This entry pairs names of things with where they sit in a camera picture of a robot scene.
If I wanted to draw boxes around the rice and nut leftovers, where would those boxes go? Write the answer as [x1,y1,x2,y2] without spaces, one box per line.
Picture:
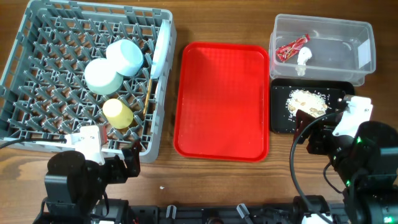
[286,90,328,118]

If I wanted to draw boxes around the yellow plastic cup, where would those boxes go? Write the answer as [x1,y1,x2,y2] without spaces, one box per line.
[102,98,134,129]

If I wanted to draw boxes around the white napkin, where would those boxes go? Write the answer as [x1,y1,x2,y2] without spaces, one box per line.
[295,47,312,77]

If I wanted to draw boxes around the red snack wrapper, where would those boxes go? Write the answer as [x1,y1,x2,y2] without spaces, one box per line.
[275,34,310,63]

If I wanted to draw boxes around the wooden chopstick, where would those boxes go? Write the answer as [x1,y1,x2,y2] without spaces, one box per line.
[143,79,153,116]

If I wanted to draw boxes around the light green bowl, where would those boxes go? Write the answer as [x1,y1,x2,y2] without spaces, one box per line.
[84,58,123,95]

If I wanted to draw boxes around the light blue bowl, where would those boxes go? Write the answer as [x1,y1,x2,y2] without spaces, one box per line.
[106,39,144,77]

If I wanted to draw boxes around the light blue round plate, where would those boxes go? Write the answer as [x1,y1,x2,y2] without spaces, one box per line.
[150,20,171,80]

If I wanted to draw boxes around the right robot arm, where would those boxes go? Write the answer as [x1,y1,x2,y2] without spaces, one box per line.
[290,110,397,223]

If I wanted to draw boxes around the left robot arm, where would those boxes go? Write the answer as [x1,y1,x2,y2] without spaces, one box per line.
[34,141,142,223]

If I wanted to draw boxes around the grey plastic dishwasher rack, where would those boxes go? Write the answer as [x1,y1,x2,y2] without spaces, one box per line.
[1,1,177,163]

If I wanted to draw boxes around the black plastic tray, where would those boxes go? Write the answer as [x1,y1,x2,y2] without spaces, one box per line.
[271,78,355,133]

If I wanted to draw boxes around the clear plastic bin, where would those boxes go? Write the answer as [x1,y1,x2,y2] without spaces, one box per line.
[269,14,376,86]

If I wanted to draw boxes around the red plastic serving tray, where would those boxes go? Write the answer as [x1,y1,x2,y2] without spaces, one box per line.
[174,42,270,162]

